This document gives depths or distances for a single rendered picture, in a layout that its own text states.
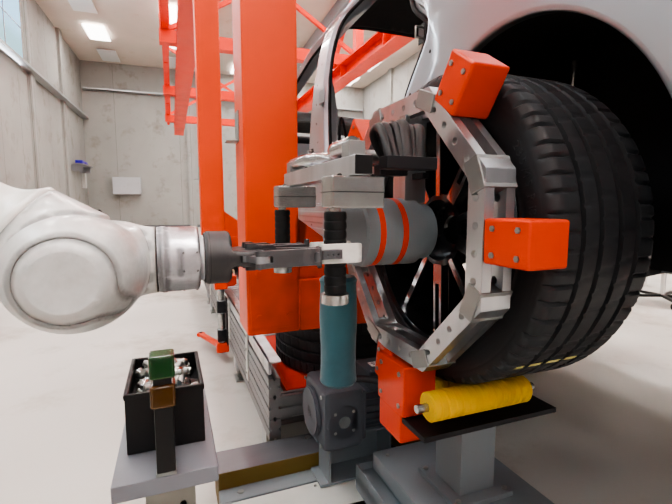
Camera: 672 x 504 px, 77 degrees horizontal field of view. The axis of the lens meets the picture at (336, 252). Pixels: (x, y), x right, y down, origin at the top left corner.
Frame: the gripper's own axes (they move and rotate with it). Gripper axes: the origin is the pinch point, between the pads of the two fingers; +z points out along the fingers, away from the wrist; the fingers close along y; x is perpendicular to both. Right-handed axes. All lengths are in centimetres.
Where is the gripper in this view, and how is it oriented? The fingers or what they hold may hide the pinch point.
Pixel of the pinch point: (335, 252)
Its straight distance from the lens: 66.5
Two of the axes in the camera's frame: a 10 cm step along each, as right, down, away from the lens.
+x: 0.0, -9.9, -1.1
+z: 9.3, -0.4, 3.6
